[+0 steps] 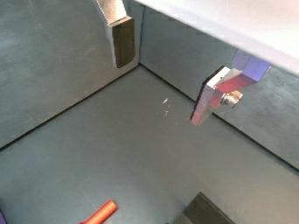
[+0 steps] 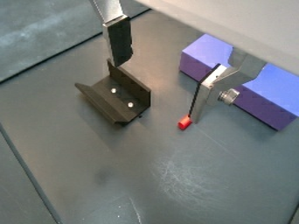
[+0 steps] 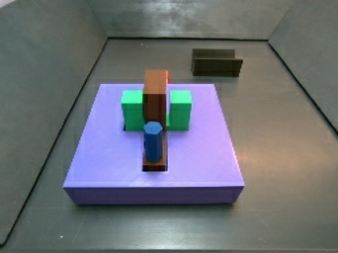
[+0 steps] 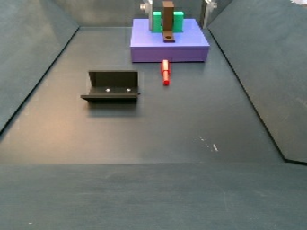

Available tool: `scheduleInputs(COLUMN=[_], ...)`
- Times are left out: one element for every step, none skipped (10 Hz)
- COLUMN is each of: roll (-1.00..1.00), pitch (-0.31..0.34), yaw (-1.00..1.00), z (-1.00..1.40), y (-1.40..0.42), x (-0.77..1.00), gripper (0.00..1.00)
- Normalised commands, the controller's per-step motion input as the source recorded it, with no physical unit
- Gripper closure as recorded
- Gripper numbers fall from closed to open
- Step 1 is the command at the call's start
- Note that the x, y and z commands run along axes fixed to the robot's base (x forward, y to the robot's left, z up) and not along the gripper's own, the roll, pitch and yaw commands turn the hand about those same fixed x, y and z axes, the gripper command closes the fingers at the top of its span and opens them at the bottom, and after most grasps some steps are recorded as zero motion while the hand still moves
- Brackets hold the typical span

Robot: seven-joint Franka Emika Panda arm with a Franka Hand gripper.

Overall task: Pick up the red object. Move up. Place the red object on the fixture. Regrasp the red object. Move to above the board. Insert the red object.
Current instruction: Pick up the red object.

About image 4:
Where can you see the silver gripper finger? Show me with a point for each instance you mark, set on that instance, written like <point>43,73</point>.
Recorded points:
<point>209,6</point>
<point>147,7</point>

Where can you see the purple base board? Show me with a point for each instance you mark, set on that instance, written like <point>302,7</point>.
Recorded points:
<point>148,49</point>

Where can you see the green block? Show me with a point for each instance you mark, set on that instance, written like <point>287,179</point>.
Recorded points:
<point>177,22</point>

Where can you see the red peg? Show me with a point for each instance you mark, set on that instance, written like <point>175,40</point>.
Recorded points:
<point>165,72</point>

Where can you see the brown L-shaped block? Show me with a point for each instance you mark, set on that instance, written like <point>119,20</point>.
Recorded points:
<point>167,21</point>

